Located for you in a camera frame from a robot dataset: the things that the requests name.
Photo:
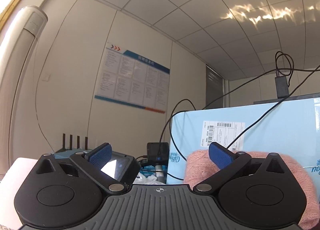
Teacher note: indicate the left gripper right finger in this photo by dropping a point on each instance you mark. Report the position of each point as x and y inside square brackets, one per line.
[235, 165]

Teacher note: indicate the small light blue box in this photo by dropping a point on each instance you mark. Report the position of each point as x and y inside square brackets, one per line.
[292, 128]

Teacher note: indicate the black power adapter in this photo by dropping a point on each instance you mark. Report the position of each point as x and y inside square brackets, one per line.
[282, 88]

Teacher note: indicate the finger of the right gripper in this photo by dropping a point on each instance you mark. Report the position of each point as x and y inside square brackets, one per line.
[113, 168]

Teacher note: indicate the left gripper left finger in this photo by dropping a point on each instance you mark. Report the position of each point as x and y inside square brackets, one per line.
[86, 166]

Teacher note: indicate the small black display device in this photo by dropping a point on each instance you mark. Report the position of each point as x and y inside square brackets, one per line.
[158, 152]

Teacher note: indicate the blue wall notice board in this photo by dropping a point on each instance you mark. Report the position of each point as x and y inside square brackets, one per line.
[131, 79]

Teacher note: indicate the pink knitted sweater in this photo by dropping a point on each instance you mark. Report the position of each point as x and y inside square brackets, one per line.
[199, 167]

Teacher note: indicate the white shipping label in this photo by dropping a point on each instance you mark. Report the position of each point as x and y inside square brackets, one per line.
[223, 133]

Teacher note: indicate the black router with antennas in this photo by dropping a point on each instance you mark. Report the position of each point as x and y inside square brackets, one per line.
[71, 144]

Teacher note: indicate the white standing air conditioner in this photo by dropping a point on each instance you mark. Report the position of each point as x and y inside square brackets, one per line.
[22, 34]

